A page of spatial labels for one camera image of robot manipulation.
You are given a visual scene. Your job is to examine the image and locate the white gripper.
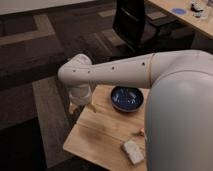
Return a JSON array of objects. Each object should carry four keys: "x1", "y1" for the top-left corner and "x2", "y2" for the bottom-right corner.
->
[{"x1": 69, "y1": 84, "x2": 96, "y2": 114}]

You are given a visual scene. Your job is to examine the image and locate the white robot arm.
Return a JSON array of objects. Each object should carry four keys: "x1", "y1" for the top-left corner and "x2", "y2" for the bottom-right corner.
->
[{"x1": 58, "y1": 50, "x2": 213, "y2": 171}]

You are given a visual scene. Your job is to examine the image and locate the dark blue ceramic bowl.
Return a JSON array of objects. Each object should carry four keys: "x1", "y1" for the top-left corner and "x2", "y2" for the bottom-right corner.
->
[{"x1": 110, "y1": 86, "x2": 144, "y2": 113}]

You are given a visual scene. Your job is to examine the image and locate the orange toy carrot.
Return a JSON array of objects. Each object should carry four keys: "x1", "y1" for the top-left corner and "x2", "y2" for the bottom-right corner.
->
[{"x1": 132, "y1": 128, "x2": 145, "y2": 137}]

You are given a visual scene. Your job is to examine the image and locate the white sponge block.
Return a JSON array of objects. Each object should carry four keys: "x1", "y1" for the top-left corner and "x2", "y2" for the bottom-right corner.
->
[{"x1": 121, "y1": 140, "x2": 144, "y2": 165}]

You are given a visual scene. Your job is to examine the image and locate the black office chair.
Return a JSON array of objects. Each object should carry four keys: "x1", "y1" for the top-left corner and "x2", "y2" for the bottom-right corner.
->
[{"x1": 113, "y1": 0, "x2": 176, "y2": 53}]

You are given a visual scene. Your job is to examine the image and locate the blue round coaster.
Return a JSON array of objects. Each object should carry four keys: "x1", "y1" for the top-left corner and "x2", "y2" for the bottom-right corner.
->
[{"x1": 172, "y1": 8, "x2": 186, "y2": 15}]

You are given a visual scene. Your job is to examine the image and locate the wooden background desk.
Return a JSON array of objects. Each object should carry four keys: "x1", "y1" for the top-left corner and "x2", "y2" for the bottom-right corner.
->
[{"x1": 148, "y1": 0, "x2": 213, "y2": 39}]

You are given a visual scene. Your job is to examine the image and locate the small items on desk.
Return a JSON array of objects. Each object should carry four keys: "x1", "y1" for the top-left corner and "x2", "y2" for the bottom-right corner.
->
[{"x1": 190, "y1": 1, "x2": 205, "y2": 18}]

